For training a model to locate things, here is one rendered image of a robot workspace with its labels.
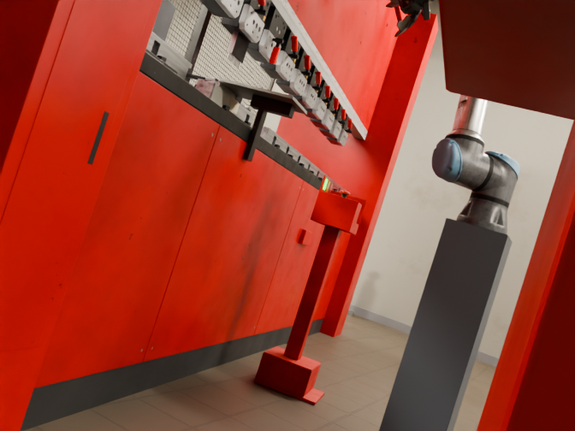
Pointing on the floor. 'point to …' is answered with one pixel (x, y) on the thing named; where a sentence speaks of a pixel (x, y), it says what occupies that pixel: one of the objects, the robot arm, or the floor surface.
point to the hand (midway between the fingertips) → (391, 22)
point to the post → (198, 37)
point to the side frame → (366, 155)
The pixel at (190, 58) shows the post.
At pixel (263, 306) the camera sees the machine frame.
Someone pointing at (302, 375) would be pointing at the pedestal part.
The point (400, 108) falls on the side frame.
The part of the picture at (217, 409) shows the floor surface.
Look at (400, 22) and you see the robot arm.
